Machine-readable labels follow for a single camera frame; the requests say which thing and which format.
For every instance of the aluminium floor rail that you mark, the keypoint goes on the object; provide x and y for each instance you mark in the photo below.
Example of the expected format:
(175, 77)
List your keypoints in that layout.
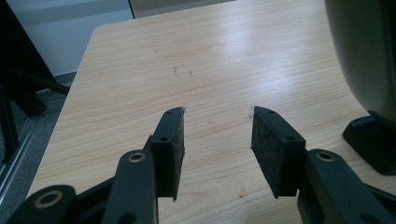
(18, 152)

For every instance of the black metal frame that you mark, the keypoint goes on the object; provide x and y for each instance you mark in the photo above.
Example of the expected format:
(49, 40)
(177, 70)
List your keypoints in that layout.
(18, 62)

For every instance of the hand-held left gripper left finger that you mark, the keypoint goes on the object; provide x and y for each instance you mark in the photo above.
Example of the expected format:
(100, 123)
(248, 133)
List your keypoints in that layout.
(169, 155)

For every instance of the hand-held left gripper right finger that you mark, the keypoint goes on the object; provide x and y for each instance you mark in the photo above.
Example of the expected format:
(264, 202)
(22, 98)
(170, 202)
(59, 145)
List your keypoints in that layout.
(278, 158)

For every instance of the white cabinet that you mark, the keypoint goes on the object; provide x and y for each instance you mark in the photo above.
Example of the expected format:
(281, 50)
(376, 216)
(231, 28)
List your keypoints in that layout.
(77, 34)

